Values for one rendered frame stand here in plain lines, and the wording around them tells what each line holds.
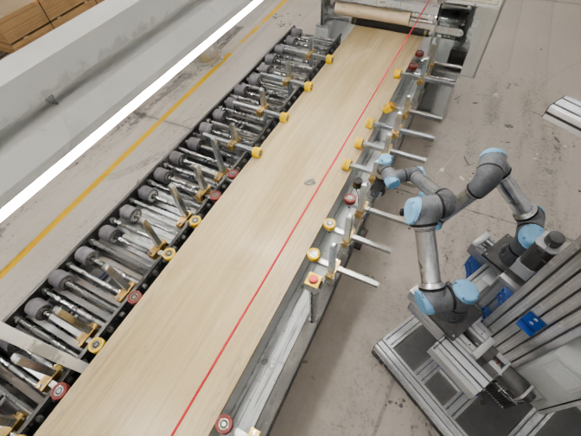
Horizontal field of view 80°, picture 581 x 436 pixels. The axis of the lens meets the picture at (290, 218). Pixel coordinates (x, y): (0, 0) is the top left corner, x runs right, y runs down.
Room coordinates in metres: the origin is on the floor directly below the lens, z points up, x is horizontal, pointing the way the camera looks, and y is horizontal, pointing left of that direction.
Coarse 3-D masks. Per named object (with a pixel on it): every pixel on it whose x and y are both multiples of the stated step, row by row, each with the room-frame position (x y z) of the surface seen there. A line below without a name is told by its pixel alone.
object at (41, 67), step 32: (128, 0) 0.76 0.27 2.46; (160, 0) 0.80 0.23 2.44; (64, 32) 0.65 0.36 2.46; (96, 32) 0.65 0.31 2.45; (128, 32) 0.71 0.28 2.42; (0, 64) 0.56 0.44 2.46; (32, 64) 0.55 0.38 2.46; (64, 64) 0.58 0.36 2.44; (0, 96) 0.48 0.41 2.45; (32, 96) 0.52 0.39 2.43; (0, 128) 0.46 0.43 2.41; (32, 352) 0.50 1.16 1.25; (64, 352) 0.55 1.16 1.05
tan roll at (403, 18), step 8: (336, 8) 3.94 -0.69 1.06; (344, 8) 3.90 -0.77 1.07; (352, 8) 3.86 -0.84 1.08; (360, 8) 3.82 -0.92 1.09; (368, 8) 3.79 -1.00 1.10; (376, 8) 3.76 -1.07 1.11; (384, 8) 3.74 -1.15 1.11; (360, 16) 3.81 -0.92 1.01; (368, 16) 3.75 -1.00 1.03; (376, 16) 3.71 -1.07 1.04; (384, 16) 3.67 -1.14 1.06; (392, 16) 3.63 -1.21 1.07; (400, 16) 3.59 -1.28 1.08; (408, 16) 3.56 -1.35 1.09; (400, 24) 3.60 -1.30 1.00; (408, 24) 3.58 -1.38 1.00; (432, 24) 3.46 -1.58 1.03
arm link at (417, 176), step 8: (408, 168) 1.29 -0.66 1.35; (416, 168) 1.27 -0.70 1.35; (408, 176) 1.23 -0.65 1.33; (416, 176) 1.19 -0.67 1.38; (424, 176) 1.16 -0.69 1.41; (416, 184) 1.15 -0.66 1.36; (424, 184) 1.10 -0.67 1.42; (432, 184) 1.07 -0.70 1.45; (424, 192) 1.07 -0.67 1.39; (432, 192) 1.01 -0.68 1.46; (440, 192) 0.97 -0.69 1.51; (448, 192) 0.95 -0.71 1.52; (448, 200) 0.90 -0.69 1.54; (456, 200) 0.92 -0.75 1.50; (448, 208) 0.87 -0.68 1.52; (448, 216) 0.86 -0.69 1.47
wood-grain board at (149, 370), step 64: (384, 64) 3.06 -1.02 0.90; (320, 128) 2.22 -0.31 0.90; (256, 192) 1.60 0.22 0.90; (320, 192) 1.55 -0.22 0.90; (192, 256) 1.12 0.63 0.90; (256, 256) 1.08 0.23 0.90; (128, 320) 0.75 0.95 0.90; (192, 320) 0.71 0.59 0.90; (256, 320) 0.68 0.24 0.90; (128, 384) 0.42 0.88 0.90; (192, 384) 0.39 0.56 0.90
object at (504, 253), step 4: (504, 244) 0.92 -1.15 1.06; (508, 244) 0.88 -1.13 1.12; (500, 248) 0.90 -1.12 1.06; (504, 248) 0.88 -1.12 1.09; (508, 248) 0.86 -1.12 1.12; (500, 252) 0.88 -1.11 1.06; (504, 252) 0.87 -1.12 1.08; (508, 252) 0.85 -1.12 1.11; (512, 252) 0.83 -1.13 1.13; (500, 256) 0.85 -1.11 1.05; (504, 256) 0.84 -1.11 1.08; (508, 256) 0.83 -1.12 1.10; (512, 256) 0.82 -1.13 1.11; (516, 256) 0.81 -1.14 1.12; (504, 260) 0.82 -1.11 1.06; (508, 260) 0.81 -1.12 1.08; (512, 260) 0.81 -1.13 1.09; (504, 264) 0.81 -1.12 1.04; (508, 264) 0.80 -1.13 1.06; (512, 264) 0.79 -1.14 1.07
